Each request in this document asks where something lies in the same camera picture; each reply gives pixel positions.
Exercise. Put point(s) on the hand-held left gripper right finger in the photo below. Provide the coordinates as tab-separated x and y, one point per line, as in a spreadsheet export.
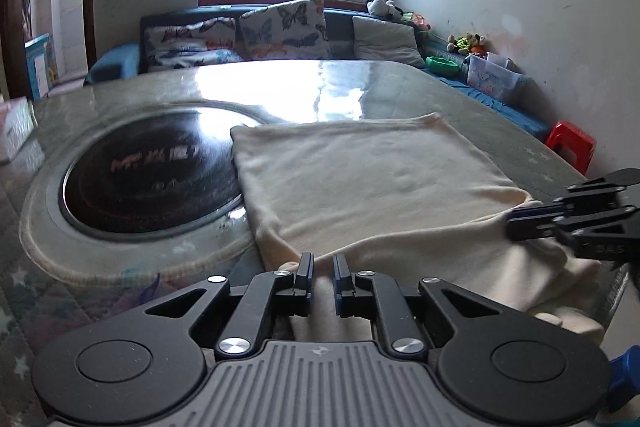
341	281

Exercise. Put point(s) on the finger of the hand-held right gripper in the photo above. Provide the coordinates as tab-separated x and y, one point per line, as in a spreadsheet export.
595	234
600	194

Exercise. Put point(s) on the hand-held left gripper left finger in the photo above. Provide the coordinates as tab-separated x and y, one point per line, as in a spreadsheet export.
305	279

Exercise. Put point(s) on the cream cloth garment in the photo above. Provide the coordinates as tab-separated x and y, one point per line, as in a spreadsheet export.
380	182

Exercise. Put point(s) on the red plastic stool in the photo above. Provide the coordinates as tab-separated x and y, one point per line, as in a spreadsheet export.
570	142

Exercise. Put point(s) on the blue sofa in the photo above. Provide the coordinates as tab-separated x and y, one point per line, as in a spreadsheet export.
500	104

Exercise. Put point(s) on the blue plastic object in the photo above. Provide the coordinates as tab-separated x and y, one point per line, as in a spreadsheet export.
622	377

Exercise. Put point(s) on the clear plastic storage box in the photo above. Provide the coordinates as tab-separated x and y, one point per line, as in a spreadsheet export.
492	79

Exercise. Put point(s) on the round black induction cooker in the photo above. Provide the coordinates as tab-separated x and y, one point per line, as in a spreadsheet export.
150	172

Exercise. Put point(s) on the green bowl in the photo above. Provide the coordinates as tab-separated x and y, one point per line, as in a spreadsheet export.
442	66

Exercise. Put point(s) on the yellow green plush toy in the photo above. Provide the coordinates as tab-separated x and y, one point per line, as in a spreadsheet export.
465	42

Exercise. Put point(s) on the grey pillow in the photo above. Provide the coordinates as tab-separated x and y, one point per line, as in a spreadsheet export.
387	39

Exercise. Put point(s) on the colourful small toy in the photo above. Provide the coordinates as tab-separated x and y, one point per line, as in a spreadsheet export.
419	21

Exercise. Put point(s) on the square butterfly print pillow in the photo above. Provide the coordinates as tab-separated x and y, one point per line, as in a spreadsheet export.
285	29

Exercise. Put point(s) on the wide butterfly print pillow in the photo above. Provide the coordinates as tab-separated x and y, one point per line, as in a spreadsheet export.
192	44

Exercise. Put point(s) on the black and white plush toy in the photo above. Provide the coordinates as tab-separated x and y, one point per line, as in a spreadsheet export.
382	7

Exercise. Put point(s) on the pink tissue box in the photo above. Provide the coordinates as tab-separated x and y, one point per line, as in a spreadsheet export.
15	129

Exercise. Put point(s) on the blue and white board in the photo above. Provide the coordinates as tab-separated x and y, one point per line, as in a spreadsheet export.
39	67

